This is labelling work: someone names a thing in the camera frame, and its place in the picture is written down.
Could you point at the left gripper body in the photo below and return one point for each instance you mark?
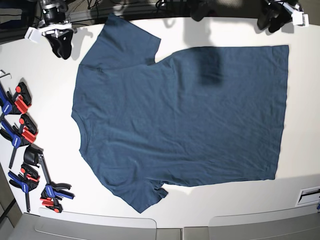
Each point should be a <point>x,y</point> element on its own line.
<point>279,6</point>

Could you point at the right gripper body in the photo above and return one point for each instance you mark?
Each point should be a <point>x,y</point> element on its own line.
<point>53,28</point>

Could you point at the dark blue T-shirt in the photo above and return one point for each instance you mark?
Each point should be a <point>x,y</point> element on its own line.
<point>201,116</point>

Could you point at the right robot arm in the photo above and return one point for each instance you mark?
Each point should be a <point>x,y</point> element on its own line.
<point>54,11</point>

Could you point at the metal hex key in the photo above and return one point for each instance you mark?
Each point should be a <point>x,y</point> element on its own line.
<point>4,74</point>

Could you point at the top blue red bar clamp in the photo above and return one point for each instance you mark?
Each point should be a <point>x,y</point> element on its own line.
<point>15,104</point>

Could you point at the blue red bar clamp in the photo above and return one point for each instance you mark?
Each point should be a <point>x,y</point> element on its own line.
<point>15,104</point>
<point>53,193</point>
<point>19,137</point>
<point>27,181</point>

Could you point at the bottom blue red bar clamp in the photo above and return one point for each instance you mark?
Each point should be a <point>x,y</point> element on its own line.
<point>53,193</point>

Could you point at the grey chair back left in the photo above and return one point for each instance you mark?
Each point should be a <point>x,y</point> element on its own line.
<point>32,227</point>

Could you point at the grey chair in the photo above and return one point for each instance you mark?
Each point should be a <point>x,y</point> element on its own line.
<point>302,223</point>
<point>32,227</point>

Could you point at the grey chair back right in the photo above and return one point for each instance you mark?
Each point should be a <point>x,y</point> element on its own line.
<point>302,223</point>

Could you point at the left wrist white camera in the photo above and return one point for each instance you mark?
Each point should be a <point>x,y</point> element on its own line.
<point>300,18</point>

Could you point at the wrist white camera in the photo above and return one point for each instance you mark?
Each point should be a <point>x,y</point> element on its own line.
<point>300,18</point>
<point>33,34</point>

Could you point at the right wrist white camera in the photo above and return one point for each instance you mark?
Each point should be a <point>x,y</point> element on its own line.
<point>33,34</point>

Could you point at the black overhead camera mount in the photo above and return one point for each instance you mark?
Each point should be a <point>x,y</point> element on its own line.
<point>200,9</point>

